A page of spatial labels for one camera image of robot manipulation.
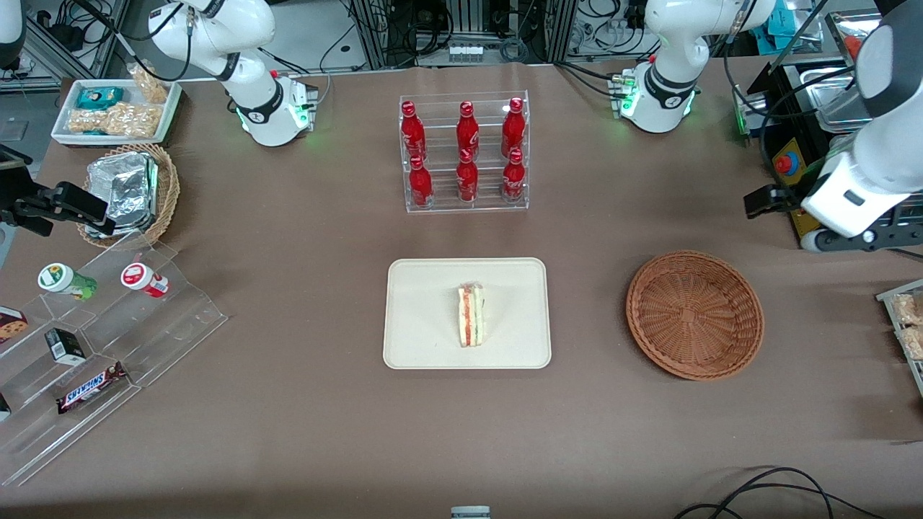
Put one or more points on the metal bracket with green edge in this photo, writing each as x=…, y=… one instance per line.
x=750, y=115

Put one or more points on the large clear peanut bag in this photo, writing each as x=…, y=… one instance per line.
x=119, y=121

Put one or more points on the white rectangular snack tray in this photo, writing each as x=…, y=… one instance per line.
x=65, y=119

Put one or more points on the grey metal block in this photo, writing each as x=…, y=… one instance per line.
x=470, y=513

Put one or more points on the teal paper packet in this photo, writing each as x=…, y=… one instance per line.
x=787, y=32

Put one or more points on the red lidded drink cup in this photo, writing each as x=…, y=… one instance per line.
x=140, y=277

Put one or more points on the clear wrapped pastry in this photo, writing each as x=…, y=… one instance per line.
x=910, y=310
x=914, y=343

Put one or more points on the tan wicker basket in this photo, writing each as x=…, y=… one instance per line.
x=167, y=187

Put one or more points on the small black box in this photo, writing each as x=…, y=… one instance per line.
x=66, y=347

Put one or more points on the red emergency stop button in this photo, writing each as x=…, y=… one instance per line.
x=786, y=163

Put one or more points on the clear acrylic stepped stand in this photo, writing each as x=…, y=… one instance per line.
x=173, y=324

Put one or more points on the stainless steel pan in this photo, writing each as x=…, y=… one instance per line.
x=829, y=94

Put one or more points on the brown wicker basket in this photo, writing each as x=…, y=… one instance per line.
x=694, y=316

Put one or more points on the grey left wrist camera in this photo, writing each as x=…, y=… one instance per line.
x=822, y=240

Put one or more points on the brown cookie box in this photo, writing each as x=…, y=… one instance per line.
x=11, y=326

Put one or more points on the teal snack packet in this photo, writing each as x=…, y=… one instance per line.
x=99, y=97

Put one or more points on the silver foil pack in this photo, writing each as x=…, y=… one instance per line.
x=122, y=184
x=137, y=220

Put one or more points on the triangle sandwich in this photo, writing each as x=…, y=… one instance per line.
x=471, y=317

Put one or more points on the small clear peanut bag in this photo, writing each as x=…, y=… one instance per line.
x=150, y=85

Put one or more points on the cream plastic tray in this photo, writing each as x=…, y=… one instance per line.
x=418, y=313

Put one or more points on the red cola bottle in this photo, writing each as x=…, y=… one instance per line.
x=513, y=128
x=467, y=182
x=420, y=185
x=467, y=130
x=513, y=180
x=413, y=131

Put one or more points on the snickers chocolate bar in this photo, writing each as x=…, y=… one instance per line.
x=90, y=389

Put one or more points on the green lidded drink cup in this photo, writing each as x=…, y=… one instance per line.
x=61, y=279

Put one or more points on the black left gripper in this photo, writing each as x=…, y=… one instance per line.
x=787, y=198

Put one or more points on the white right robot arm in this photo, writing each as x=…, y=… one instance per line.
x=216, y=29

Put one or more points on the dark snack packet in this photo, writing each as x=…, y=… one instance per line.
x=4, y=408

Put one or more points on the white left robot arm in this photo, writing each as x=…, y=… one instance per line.
x=670, y=43

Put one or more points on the clear acrylic bottle rack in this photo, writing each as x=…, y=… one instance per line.
x=490, y=205

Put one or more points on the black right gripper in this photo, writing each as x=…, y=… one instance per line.
x=20, y=204

